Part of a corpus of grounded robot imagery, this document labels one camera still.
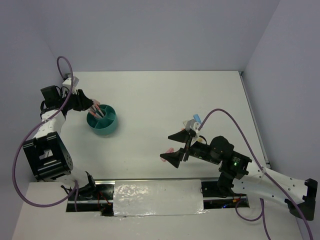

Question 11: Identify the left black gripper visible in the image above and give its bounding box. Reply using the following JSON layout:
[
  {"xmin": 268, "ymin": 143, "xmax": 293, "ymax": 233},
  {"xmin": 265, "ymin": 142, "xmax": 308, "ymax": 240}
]
[{"xmin": 59, "ymin": 88, "xmax": 95, "ymax": 112}]

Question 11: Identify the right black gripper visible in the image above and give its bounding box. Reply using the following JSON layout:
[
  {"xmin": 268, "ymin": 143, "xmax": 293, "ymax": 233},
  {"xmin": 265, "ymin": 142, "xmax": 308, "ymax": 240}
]
[{"xmin": 159, "ymin": 128, "xmax": 221, "ymax": 168}]

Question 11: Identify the pink correction tape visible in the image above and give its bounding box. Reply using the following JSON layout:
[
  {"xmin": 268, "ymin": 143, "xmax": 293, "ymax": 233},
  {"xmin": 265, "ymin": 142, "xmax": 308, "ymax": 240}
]
[{"xmin": 160, "ymin": 147, "xmax": 175, "ymax": 162}]

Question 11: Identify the pink white mini stapler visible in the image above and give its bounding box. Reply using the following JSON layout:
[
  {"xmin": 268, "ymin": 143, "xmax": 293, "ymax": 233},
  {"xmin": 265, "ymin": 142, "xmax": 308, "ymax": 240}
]
[{"xmin": 92, "ymin": 99, "xmax": 100, "ymax": 111}]

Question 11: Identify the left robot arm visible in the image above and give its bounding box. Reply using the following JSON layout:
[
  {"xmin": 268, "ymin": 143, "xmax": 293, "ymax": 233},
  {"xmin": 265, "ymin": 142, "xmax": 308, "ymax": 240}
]
[{"xmin": 22, "ymin": 85, "xmax": 98, "ymax": 200}]

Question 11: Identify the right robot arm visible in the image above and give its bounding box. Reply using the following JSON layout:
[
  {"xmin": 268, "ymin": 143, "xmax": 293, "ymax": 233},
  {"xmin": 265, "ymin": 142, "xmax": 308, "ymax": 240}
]
[{"xmin": 160, "ymin": 129, "xmax": 318, "ymax": 221}]

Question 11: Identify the teal round divided organizer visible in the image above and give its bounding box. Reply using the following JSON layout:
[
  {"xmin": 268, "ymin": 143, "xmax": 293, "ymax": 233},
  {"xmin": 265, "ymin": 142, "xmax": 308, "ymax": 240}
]
[{"xmin": 86, "ymin": 104, "xmax": 118, "ymax": 136}]

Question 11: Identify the blue correction tape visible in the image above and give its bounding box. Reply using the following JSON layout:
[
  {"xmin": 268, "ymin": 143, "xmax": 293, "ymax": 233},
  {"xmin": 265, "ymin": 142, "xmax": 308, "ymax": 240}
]
[{"xmin": 193, "ymin": 114, "xmax": 202, "ymax": 124}]

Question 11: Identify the silver foil sheet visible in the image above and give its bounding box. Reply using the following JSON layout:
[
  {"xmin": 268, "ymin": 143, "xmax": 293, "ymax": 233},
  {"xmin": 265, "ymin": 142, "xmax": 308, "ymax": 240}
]
[{"xmin": 113, "ymin": 179, "xmax": 206, "ymax": 217}]

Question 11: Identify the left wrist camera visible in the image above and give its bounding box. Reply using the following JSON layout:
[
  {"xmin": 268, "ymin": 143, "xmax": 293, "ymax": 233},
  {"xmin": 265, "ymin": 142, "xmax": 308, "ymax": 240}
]
[{"xmin": 62, "ymin": 76, "xmax": 79, "ymax": 94}]

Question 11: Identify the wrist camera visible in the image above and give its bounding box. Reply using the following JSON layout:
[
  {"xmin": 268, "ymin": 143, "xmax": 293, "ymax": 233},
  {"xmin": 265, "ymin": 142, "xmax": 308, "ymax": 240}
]
[
  {"xmin": 62, "ymin": 76, "xmax": 79, "ymax": 94},
  {"xmin": 185, "ymin": 119, "xmax": 201, "ymax": 145}
]

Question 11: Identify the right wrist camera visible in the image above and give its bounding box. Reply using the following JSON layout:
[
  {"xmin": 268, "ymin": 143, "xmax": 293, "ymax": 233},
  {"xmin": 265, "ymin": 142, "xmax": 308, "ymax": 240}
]
[{"xmin": 185, "ymin": 119, "xmax": 201, "ymax": 145}]

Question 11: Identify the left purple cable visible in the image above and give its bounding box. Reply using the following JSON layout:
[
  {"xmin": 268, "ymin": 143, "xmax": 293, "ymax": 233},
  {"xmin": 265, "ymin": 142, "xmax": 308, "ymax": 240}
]
[{"xmin": 12, "ymin": 56, "xmax": 81, "ymax": 213}]

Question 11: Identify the purple cable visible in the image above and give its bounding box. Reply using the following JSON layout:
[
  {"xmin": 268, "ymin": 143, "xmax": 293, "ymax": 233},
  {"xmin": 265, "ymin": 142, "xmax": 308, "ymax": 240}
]
[
  {"xmin": 12, "ymin": 56, "xmax": 81, "ymax": 213},
  {"xmin": 199, "ymin": 108, "xmax": 313, "ymax": 240}
]

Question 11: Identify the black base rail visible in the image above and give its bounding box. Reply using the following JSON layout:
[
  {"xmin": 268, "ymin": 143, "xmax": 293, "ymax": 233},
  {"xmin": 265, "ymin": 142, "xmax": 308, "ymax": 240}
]
[{"xmin": 66, "ymin": 178, "xmax": 250, "ymax": 217}]

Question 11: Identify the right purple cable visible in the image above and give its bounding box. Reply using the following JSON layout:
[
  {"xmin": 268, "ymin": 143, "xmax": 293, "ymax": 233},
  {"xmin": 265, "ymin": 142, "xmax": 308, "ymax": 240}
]
[{"xmin": 199, "ymin": 108, "xmax": 313, "ymax": 240}]

